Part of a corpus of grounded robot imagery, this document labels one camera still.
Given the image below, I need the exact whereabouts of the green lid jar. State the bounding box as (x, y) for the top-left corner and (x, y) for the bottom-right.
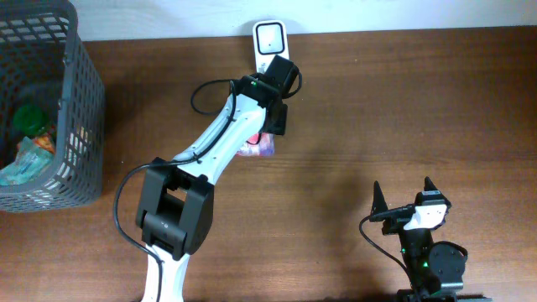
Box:
(13, 104), (50, 137)

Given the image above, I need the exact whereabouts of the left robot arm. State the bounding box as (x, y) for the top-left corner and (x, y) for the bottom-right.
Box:
(135, 55), (301, 301)

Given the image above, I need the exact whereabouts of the red purple tissue pack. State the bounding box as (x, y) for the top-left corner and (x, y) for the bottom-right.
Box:
(237, 133), (275, 157)

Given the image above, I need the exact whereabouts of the white barcode scanner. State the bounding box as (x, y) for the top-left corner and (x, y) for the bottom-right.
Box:
(252, 20), (289, 73)

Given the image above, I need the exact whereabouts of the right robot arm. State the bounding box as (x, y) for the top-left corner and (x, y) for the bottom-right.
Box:
(362, 177), (490, 302)

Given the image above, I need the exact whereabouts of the grey plastic mesh basket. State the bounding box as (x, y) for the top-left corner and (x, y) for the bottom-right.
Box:
(1, 1), (106, 213)

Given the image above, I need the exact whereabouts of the green wet wipes pack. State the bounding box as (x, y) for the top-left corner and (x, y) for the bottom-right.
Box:
(1, 137), (54, 186)

